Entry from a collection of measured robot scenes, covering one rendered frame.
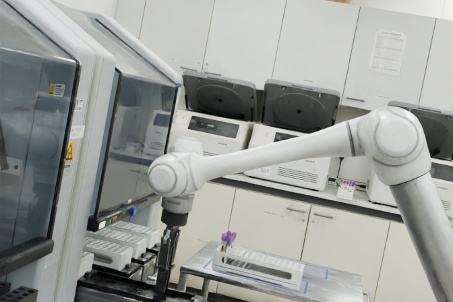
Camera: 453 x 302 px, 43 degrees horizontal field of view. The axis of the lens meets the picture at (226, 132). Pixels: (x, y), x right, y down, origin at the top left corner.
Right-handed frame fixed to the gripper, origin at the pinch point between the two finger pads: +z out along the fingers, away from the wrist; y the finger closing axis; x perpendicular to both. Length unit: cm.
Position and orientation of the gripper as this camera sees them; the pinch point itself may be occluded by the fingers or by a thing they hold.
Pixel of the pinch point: (162, 278)
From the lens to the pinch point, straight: 172.9
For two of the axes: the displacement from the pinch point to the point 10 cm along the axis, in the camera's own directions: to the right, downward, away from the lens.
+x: 9.7, 1.9, -1.6
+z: -1.8, 9.8, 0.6
